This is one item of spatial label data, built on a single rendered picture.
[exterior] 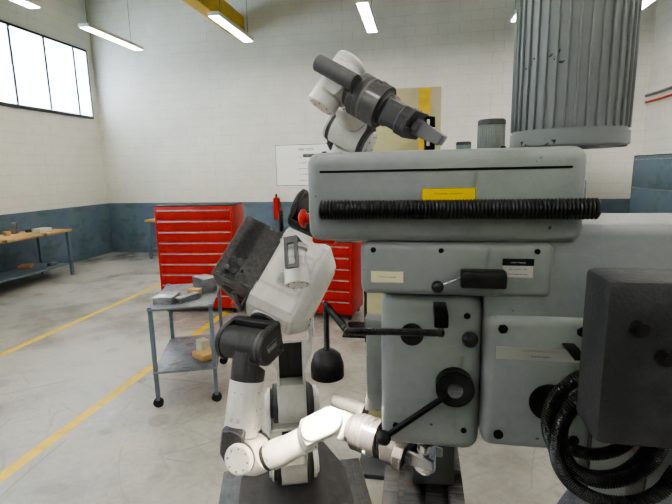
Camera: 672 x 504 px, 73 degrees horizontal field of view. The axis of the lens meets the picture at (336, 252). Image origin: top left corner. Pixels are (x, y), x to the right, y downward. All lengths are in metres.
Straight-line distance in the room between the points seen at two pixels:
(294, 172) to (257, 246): 9.03
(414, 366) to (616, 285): 0.43
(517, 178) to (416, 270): 0.23
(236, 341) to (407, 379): 0.51
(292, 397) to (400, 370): 0.85
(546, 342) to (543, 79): 0.45
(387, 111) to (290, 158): 9.44
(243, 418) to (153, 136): 10.68
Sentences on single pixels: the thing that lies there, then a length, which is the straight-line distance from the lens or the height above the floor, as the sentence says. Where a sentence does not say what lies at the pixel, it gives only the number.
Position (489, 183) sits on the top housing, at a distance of 0.81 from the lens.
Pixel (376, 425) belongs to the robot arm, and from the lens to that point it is 1.13.
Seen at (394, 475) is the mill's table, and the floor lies 0.94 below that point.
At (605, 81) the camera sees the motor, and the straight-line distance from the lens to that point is 0.90.
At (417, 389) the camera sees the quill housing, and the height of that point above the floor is 1.44.
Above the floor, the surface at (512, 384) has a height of 1.47.
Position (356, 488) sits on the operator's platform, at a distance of 2.39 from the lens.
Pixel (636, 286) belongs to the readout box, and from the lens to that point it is 0.63.
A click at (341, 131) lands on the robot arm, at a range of 1.21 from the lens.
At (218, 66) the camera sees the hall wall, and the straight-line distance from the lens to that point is 11.11.
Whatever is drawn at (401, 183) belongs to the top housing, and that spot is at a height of 1.83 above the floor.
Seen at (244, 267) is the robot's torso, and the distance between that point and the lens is 1.28.
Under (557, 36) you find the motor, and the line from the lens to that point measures 0.90.
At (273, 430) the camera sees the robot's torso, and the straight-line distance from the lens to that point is 1.80.
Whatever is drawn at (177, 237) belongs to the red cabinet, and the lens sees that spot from 6.35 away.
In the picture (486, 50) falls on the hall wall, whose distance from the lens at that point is 10.27.
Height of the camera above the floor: 1.86
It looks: 10 degrees down
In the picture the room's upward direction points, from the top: 1 degrees counter-clockwise
